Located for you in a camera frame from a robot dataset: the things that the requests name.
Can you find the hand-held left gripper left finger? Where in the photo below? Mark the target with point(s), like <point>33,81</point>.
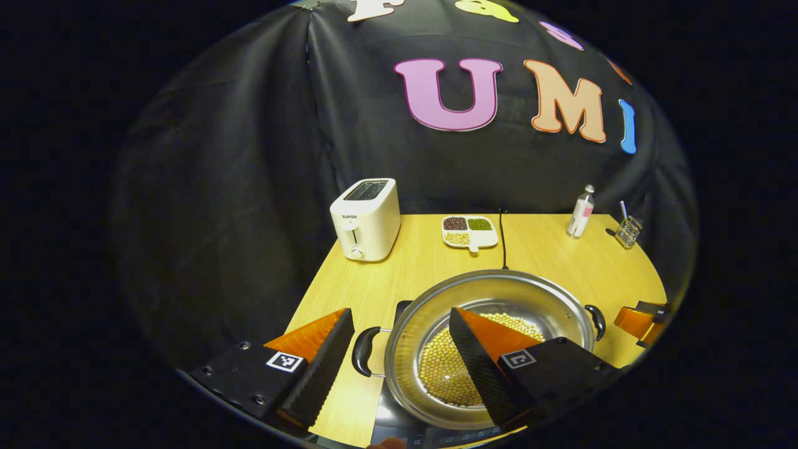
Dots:
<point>324,374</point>

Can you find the clear glass cup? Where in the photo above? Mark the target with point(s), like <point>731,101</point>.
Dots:
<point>628,234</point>

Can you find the white toaster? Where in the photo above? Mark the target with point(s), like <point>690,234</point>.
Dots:
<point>368,227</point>

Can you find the pile of dark red beans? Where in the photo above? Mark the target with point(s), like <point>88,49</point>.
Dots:
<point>455,223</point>

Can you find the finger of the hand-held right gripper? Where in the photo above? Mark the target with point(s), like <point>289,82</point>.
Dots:
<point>631,321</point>

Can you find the white divided dish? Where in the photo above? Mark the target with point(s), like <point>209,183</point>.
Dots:
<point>487,237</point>

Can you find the small pile of yellow beans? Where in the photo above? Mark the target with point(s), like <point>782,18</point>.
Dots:
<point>457,238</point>

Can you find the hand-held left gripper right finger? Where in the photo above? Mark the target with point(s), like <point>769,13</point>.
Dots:
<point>480,380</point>

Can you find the pile of green beans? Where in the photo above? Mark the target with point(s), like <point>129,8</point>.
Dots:
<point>480,224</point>

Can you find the small clear bottle pink label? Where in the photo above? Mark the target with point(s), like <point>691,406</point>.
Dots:
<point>580,218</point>

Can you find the stainless steel pot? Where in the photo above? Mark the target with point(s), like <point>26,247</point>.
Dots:
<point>499,293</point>

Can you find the pile of soybeans in pot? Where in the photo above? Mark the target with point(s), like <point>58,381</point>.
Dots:
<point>439,368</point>

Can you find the black induction cooktop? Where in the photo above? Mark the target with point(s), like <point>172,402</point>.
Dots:
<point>399,427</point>

